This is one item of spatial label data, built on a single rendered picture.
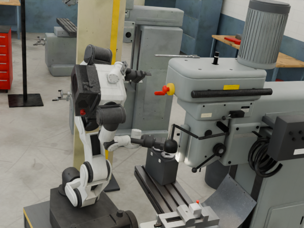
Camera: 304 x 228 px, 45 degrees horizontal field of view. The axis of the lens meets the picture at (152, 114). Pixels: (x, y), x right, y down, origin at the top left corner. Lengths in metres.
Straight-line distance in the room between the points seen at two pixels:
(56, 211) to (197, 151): 1.30
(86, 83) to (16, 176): 2.36
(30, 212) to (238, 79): 1.99
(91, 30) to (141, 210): 1.81
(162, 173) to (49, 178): 1.95
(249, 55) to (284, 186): 0.83
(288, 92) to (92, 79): 1.09
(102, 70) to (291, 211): 1.44
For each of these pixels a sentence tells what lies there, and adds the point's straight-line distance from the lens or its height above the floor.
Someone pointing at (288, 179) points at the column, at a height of 1.24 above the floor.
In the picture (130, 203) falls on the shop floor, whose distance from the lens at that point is 3.88.
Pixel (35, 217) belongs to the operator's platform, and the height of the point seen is 0.40.
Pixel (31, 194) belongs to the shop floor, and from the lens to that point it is 3.98.
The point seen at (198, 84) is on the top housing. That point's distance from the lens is 1.72.
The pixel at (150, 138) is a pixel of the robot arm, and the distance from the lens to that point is 2.44.
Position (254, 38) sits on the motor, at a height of 2.03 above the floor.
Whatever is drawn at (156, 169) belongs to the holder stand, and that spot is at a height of 1.01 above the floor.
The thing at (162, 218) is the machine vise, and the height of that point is 1.00.
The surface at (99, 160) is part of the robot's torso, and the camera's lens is 2.44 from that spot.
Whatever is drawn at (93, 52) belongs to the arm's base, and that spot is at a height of 1.79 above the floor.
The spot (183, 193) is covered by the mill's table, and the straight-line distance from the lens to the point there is 2.51.
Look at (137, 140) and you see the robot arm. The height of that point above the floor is 1.23.
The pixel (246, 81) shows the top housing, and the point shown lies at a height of 1.84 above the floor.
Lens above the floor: 2.36
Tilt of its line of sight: 24 degrees down
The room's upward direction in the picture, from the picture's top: 7 degrees clockwise
